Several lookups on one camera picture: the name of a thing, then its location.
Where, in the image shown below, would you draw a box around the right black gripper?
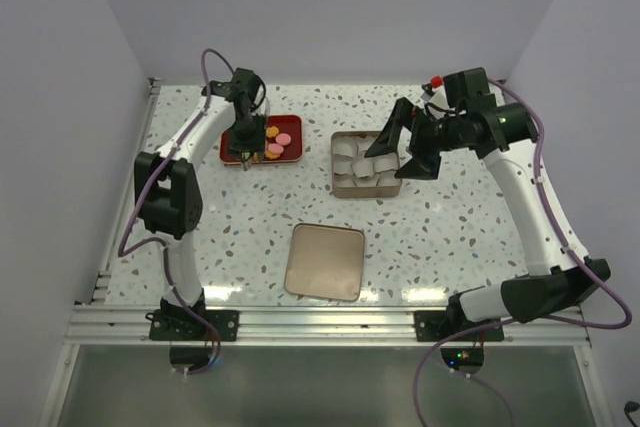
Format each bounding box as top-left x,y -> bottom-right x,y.
366,96 -> 467,181

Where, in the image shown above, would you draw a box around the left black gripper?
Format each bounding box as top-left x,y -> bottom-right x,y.
228,111 -> 267,162

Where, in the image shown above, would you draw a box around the metal tongs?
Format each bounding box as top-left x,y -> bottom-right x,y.
239,152 -> 255,171

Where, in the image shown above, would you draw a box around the square cookie tin box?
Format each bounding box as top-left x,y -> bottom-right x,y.
330,131 -> 402,200

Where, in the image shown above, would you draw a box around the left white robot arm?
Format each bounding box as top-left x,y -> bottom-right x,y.
132,68 -> 268,340

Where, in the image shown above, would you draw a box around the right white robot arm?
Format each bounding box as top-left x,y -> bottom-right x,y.
365,68 -> 611,340

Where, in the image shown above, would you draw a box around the orange cookie top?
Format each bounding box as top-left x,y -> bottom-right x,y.
266,126 -> 279,139

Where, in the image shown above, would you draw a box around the pink round cookie lower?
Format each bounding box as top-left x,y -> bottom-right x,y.
267,143 -> 284,155

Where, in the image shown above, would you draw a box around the pink round cookie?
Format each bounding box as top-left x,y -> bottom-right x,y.
267,143 -> 284,155
275,133 -> 292,146

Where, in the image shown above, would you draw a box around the red rectangular tray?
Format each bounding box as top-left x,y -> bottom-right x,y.
219,114 -> 303,166

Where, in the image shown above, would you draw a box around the pink round cookie upper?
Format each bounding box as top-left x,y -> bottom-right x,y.
275,133 -> 292,146

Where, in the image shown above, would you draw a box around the square tin lid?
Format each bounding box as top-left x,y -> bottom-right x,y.
284,223 -> 365,302

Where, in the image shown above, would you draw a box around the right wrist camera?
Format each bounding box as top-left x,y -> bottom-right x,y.
422,76 -> 449,109

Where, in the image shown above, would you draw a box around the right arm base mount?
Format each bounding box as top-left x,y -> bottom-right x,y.
413,295 -> 500,342

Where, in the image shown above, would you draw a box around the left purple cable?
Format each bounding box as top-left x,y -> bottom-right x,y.
117,48 -> 236,376

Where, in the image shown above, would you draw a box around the purple cable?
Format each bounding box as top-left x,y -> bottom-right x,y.
117,48 -> 236,376
414,77 -> 634,427

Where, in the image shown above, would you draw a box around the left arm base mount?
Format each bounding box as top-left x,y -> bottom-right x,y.
145,299 -> 240,342

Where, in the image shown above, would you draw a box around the aluminium front rail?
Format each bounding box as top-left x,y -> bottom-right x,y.
63,305 -> 590,347

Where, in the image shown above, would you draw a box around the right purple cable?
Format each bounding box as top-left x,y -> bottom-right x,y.
414,77 -> 634,427

